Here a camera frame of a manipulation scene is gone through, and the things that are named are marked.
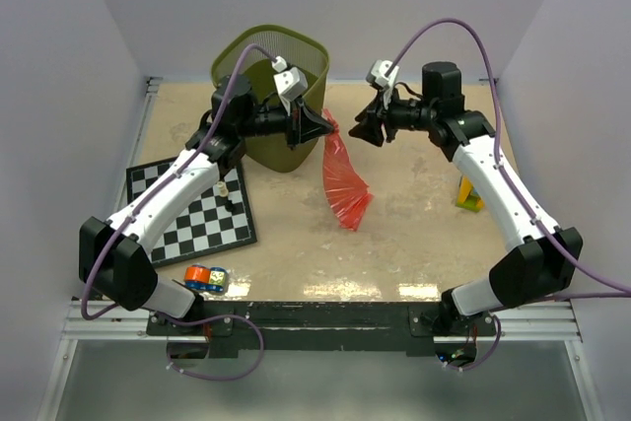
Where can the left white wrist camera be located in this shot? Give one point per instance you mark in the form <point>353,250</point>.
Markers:
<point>290,82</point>

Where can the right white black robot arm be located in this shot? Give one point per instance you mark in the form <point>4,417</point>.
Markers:
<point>539,252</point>

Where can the olive green mesh trash bin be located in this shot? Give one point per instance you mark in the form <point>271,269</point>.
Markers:
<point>299,50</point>

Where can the colourful toy block stack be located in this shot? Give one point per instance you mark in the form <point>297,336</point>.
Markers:
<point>467,197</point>

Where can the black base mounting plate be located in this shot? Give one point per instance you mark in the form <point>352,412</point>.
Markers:
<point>411,328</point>

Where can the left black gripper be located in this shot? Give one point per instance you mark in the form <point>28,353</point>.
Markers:
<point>303,126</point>

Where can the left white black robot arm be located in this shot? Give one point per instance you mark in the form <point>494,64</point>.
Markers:
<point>114,254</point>

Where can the red plastic trash bag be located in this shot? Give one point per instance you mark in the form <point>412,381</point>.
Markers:
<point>347,195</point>

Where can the black chess piece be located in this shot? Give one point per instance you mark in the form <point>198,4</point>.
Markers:
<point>229,204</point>

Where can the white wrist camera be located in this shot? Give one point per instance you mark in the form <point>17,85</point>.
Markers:
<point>382,77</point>
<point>290,82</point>

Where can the cream chess piece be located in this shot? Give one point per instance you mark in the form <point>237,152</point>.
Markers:
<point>222,189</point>

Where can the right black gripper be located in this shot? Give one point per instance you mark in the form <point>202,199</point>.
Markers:
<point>369,128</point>

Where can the black white chessboard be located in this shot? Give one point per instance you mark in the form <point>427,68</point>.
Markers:
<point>206,227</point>

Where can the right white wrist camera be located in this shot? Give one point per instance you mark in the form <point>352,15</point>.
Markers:
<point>382,77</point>

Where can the orange blue toy car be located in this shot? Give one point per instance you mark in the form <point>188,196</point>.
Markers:
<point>206,279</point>

